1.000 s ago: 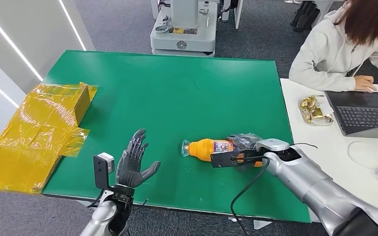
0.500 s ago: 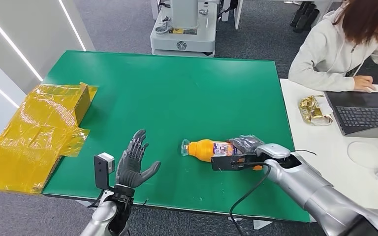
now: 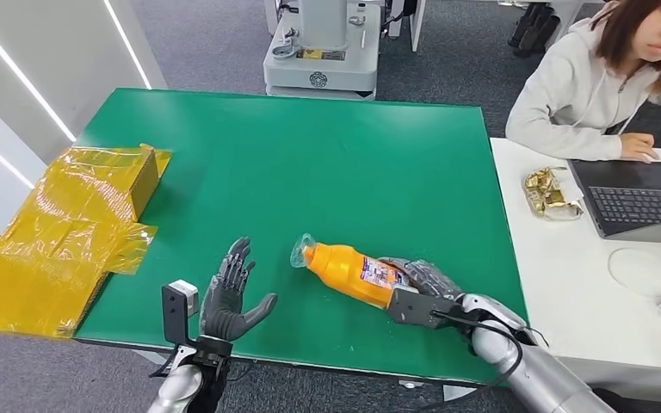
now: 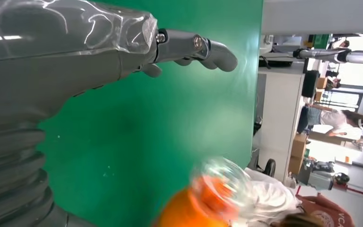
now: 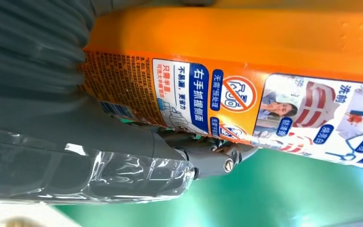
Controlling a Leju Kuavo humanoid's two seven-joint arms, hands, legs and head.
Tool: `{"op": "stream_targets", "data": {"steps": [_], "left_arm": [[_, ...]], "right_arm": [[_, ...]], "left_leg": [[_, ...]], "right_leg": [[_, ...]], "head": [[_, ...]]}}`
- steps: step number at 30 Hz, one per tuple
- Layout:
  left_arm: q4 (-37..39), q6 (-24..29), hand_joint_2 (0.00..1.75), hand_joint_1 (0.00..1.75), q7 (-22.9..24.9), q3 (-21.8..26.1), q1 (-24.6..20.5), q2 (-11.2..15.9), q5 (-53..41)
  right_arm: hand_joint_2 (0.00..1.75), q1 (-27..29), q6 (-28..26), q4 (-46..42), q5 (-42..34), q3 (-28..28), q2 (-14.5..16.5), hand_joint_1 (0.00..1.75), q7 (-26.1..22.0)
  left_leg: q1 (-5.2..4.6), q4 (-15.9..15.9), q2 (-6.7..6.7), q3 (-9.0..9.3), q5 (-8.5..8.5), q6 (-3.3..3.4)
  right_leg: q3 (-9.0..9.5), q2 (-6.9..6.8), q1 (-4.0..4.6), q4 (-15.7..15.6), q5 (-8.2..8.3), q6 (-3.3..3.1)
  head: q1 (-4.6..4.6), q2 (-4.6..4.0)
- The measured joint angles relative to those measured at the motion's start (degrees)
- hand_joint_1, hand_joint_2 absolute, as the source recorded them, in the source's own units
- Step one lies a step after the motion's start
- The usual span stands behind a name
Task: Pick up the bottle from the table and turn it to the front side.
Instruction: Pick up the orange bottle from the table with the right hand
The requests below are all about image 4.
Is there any black rounded box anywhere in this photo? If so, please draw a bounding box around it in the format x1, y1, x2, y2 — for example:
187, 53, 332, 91
302, 70, 320, 98

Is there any grey wheeled machine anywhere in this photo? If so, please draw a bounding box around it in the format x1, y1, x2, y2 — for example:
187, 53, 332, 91
297, 158, 350, 192

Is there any black caster wheel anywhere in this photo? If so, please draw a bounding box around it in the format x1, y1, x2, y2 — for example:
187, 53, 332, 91
264, 158, 277, 178

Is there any person in red shirt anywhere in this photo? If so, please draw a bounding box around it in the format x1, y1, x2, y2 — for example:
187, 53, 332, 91
295, 194, 356, 227

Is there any orange plastic bottle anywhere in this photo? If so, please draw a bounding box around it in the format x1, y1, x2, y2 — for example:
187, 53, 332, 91
152, 157, 254, 227

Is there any brown cardboard box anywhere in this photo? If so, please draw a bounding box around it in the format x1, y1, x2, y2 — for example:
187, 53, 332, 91
288, 156, 304, 175
291, 134, 309, 159

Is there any background person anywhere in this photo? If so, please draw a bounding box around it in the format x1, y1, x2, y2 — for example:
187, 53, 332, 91
297, 105, 363, 141

